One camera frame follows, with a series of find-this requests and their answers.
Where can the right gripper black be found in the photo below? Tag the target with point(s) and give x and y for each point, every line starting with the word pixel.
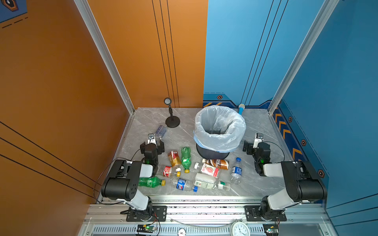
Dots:
pixel 246 146

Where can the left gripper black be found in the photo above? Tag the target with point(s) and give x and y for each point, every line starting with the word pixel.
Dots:
pixel 161 146

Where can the clear bottle blue label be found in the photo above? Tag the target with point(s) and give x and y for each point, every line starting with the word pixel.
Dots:
pixel 161 131

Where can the blue cap water bottle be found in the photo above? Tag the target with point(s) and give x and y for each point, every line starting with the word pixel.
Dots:
pixel 236 171

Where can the green bottle yellow cap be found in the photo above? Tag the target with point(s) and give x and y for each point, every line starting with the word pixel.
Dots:
pixel 151 182
pixel 186 159

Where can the brown coffee bottle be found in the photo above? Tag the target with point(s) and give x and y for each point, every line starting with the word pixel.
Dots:
pixel 218 163

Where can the pepsi bottle blue label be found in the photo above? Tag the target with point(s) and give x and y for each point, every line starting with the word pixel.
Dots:
pixel 183 185

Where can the pink label white cap bottle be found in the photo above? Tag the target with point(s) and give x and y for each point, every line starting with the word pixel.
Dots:
pixel 207 169

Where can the white milk bottle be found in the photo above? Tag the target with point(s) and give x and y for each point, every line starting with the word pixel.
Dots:
pixel 205 178

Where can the green label white cap bottle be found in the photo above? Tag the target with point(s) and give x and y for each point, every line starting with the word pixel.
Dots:
pixel 219 185

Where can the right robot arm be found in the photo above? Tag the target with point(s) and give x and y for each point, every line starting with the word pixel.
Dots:
pixel 301 184

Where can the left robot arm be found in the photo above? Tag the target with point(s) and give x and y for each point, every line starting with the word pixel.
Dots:
pixel 125 176

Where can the black bin with plastic liner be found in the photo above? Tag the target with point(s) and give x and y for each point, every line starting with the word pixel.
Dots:
pixel 218 131

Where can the clear cola bottle red label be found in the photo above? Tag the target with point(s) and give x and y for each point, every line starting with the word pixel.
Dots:
pixel 168 171

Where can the green bottle lying yellow cap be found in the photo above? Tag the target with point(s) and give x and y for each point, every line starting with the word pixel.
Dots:
pixel 151 182

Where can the black desk microphone stand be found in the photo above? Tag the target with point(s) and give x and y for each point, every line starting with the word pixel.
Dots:
pixel 172 121

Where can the blue toy microphone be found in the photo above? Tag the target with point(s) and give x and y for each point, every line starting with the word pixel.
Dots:
pixel 241 108

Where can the green circuit board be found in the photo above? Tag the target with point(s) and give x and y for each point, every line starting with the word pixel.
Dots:
pixel 146 230

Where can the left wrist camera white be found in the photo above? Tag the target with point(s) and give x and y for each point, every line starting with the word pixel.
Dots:
pixel 151 139

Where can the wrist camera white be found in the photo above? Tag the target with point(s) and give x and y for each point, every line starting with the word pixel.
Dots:
pixel 258 139
pixel 151 139

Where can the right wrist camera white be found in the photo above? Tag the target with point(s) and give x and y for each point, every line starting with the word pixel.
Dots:
pixel 258 139

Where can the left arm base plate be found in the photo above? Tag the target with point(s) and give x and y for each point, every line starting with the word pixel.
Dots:
pixel 150 214

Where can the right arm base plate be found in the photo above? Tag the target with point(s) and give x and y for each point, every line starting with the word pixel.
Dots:
pixel 255 213

